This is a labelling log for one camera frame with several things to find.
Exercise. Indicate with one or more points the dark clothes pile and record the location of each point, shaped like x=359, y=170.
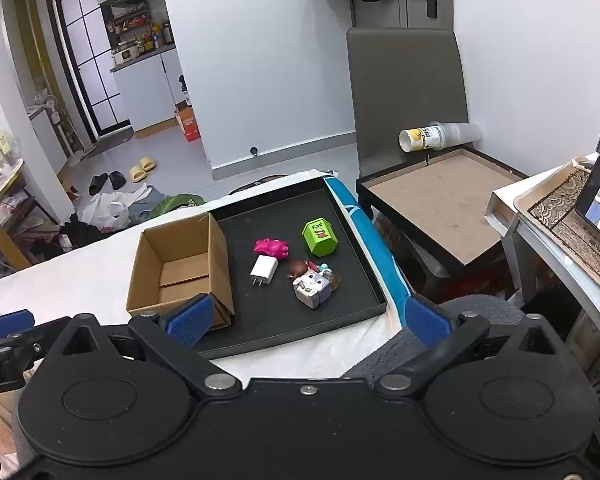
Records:
x=80, y=237

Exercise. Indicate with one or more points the white charger plug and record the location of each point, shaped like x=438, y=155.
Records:
x=264, y=270

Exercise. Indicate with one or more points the round cartoon rug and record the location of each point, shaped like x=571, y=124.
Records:
x=255, y=184

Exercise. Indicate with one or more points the white low cabinet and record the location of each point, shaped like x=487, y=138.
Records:
x=50, y=140

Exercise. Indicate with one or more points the white kitchen appliance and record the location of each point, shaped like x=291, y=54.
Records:
x=127, y=56

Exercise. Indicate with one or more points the pink dinosaur toy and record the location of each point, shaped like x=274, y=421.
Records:
x=270, y=248

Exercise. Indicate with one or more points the lilac cube toy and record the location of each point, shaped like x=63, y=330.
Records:
x=311, y=291

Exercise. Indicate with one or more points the green hexagonal tin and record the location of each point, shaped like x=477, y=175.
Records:
x=321, y=239

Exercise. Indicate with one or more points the white plastic bag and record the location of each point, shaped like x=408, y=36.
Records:
x=105, y=210

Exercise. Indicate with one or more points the grey fabric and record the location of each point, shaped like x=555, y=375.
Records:
x=480, y=307

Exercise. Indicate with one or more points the yellow slipper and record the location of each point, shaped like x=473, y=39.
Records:
x=138, y=174
x=148, y=164

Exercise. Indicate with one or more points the brown haired figurine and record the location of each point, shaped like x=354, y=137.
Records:
x=300, y=267

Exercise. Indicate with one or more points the blue white cloth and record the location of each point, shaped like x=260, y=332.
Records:
x=375, y=245

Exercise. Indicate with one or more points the blue denim clothing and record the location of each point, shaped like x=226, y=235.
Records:
x=142, y=207

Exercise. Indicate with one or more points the black framed glass door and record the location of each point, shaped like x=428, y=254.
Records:
x=95, y=35

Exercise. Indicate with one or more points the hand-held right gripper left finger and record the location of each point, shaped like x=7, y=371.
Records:
x=190, y=321

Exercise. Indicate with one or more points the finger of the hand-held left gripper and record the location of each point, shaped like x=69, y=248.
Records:
x=7, y=324

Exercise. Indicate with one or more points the stacked disposable cups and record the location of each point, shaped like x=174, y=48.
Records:
x=440, y=136

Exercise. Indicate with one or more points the small brown box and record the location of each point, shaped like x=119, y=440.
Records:
x=71, y=190

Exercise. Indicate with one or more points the white kitchen cabinet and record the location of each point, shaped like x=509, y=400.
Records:
x=145, y=90

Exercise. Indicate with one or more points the white fan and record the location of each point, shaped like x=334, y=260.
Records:
x=47, y=105

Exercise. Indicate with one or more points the green cartoon cushion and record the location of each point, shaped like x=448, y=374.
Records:
x=180, y=204

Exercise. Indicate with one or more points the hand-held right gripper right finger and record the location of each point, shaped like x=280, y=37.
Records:
x=427, y=322

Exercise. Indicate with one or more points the round table yellow legs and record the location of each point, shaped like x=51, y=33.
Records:
x=5, y=240

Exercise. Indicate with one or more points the black rectangular tray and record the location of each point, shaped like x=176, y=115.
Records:
x=280, y=321

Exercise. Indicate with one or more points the white table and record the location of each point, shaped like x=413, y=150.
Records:
x=555, y=260

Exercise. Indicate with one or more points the patterned tray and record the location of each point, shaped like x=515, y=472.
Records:
x=565, y=225

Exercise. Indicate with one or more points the black slipper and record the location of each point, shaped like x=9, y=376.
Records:
x=98, y=184
x=117, y=180

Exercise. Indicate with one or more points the orange cardboard box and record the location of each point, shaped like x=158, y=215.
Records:
x=189, y=125

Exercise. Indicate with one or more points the grey door mat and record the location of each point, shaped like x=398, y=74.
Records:
x=110, y=142

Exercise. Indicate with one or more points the row of condiment bottles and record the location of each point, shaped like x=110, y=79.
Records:
x=155, y=37

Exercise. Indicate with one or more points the brown cardboard box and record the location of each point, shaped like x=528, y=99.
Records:
x=180, y=270

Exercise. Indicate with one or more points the printed leaflet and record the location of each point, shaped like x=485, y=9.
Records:
x=331, y=173

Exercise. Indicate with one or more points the black framed brown board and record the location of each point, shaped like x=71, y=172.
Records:
x=430, y=210

